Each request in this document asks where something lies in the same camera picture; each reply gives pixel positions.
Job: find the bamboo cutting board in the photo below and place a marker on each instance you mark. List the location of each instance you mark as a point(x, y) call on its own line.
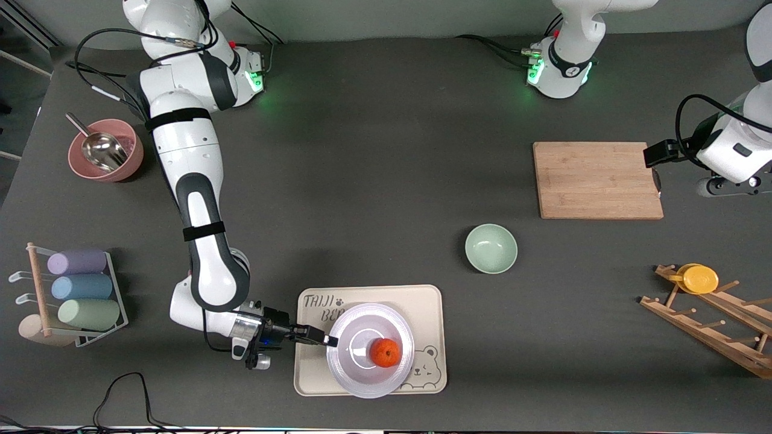
point(597, 181)

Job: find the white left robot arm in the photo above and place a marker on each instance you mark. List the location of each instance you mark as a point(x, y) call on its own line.
point(567, 66)

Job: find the yellow cup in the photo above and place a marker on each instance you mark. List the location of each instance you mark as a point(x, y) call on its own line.
point(699, 279)

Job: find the blue cup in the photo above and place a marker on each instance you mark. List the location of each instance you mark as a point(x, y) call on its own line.
point(84, 287)

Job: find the beige tray with bear print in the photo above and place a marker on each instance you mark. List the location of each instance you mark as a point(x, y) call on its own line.
point(313, 374)

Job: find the white round plate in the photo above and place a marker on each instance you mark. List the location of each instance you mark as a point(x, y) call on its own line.
point(362, 380)

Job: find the wooden peg dish rack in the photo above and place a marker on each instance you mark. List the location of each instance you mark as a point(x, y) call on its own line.
point(705, 331)

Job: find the orange fruit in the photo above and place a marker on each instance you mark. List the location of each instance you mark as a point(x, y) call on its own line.
point(385, 353)

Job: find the dark metal frame bar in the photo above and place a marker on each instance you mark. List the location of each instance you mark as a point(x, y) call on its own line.
point(27, 27)

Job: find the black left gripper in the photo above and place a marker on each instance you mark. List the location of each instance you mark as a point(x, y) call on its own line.
point(661, 152)

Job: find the pale green bowl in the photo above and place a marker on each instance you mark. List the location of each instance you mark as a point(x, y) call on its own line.
point(491, 248)

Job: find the green cup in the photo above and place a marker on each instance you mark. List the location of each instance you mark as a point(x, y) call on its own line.
point(90, 314)

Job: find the beige cup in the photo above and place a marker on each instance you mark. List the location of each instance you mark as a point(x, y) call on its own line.
point(30, 331)

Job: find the pink ribbed bowl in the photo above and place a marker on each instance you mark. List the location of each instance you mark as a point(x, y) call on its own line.
point(129, 163)

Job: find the purple cup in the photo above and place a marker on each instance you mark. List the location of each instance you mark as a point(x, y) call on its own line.
point(78, 262)

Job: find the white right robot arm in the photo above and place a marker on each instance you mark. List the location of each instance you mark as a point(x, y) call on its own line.
point(199, 241)

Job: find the metal scoop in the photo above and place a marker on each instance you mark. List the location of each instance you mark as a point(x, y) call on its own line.
point(102, 150)

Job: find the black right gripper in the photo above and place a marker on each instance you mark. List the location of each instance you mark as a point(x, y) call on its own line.
point(276, 331)

